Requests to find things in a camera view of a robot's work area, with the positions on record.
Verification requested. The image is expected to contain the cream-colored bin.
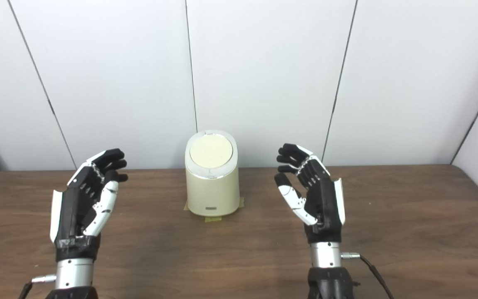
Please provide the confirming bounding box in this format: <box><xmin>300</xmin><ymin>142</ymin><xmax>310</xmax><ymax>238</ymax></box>
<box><xmin>185</xmin><ymin>130</ymin><xmax>239</xmax><ymax>217</ymax></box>

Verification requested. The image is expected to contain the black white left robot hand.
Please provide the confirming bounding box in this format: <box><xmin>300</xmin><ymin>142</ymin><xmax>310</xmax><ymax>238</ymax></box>
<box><xmin>50</xmin><ymin>148</ymin><xmax>128</xmax><ymax>262</ymax></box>

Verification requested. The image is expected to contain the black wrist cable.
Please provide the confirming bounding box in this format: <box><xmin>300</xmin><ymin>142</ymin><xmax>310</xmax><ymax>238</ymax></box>
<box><xmin>17</xmin><ymin>274</ymin><xmax>57</xmax><ymax>299</ymax></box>
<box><xmin>341</xmin><ymin>252</ymin><xmax>395</xmax><ymax>299</ymax></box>

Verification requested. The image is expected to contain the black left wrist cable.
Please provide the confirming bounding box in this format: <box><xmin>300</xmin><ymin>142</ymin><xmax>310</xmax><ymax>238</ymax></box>
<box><xmin>17</xmin><ymin>274</ymin><xmax>57</xmax><ymax>299</ymax></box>

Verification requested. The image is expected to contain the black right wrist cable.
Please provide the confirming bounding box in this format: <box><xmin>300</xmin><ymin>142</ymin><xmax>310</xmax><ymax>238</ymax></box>
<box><xmin>341</xmin><ymin>252</ymin><xmax>395</xmax><ymax>299</ymax></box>

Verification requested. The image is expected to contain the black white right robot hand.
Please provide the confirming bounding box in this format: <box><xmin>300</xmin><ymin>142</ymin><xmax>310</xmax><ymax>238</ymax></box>
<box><xmin>274</xmin><ymin>143</ymin><xmax>346</xmax><ymax>245</ymax></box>

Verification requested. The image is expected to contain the cream round bin lid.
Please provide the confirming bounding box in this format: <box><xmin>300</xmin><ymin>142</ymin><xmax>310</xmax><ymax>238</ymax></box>
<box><xmin>190</xmin><ymin>134</ymin><xmax>234</xmax><ymax>169</ymax></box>

